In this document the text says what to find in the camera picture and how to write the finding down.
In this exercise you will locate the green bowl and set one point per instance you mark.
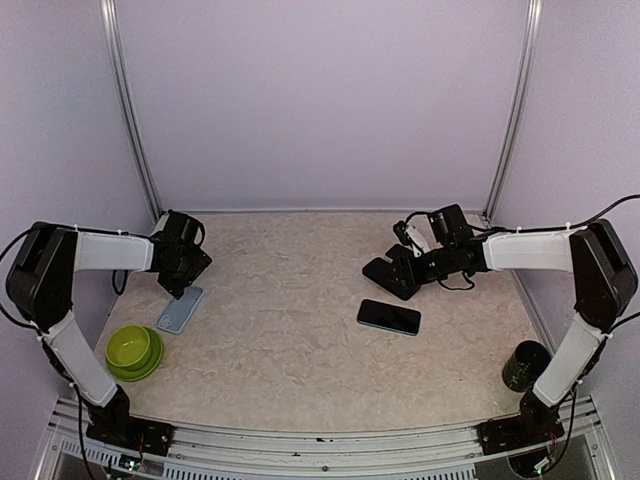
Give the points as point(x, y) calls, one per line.
point(129, 348)

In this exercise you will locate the green saucer plate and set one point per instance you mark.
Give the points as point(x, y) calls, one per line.
point(136, 375)

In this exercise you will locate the light blue phone case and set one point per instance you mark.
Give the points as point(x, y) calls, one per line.
point(178, 312)

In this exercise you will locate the aluminium front rail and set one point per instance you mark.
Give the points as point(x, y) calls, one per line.
point(454, 451)

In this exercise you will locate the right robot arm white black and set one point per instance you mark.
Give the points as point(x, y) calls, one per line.
point(583, 266)

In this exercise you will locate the black phone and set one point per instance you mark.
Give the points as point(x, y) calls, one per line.
point(389, 317)

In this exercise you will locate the black phone case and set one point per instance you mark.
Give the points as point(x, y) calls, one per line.
point(385, 275)

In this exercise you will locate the right aluminium frame post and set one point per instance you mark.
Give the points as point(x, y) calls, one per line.
point(517, 108)

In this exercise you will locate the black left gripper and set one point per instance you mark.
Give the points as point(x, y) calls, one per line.
point(200, 259)

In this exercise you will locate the dark green cup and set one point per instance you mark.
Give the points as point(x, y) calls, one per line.
point(525, 365)

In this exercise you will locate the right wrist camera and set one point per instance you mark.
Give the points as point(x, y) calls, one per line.
point(409, 236)

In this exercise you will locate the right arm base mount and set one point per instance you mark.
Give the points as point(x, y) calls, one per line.
point(534, 424)

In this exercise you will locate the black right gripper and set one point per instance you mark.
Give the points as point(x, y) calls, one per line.
point(422, 280)

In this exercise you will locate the aluminium frame post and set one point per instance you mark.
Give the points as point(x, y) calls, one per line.
point(116, 53)
point(517, 108)

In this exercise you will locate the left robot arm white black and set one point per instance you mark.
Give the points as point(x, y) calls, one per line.
point(40, 284)

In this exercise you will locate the left aluminium frame post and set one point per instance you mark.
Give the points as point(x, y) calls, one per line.
point(116, 53)

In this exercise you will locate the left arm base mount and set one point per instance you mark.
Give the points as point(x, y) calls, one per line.
point(114, 425)

